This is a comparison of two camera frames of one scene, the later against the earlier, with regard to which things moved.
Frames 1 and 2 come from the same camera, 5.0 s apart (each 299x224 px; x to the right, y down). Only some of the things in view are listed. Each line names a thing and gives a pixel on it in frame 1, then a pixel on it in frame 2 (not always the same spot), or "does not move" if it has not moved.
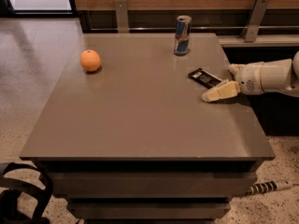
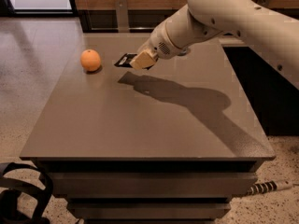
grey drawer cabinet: [135, 143] does not move
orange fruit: [90, 60] does not move
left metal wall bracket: [121, 12] does not move
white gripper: [249, 78] -> [158, 46]
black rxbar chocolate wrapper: [205, 77] -> [124, 61]
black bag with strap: [9, 198] does not move
